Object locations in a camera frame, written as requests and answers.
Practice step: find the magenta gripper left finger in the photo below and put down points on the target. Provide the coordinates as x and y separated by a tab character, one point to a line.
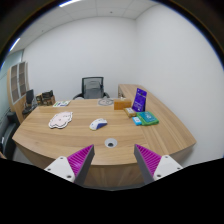
73	168

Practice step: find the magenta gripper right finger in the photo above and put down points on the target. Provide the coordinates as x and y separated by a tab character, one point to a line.
153	166

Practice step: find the white and blue computer mouse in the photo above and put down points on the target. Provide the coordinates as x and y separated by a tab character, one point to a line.
97	124

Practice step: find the white cartoon mouse pad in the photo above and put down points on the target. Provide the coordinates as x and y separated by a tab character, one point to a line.
60	120

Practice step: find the wooden office desk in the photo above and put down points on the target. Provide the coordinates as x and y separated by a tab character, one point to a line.
111	168

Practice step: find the small blue card box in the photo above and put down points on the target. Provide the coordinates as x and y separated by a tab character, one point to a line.
137	121

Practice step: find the green book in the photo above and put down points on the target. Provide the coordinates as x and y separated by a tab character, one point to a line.
147	118

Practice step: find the small yellow box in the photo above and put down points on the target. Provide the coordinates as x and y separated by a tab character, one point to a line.
130	112

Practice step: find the green and white leaflet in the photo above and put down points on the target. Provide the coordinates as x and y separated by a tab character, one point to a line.
61	103

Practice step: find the brown tissue box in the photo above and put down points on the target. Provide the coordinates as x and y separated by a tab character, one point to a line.
120	104

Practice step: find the dark boxes on side table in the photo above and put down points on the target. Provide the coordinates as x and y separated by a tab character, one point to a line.
46	98

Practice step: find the black mesh office chair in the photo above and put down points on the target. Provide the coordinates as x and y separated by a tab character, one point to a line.
92	88

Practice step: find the wooden cabinet with glass doors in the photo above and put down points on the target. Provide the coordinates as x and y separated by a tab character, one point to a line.
17	85

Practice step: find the left ceiling light strip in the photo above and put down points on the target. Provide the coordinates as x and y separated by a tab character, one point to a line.
15	43

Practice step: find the ceiling light strip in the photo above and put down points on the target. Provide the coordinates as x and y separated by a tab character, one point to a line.
15	43
68	3

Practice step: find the grey desk cable grommet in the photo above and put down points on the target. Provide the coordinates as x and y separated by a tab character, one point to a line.
111	143

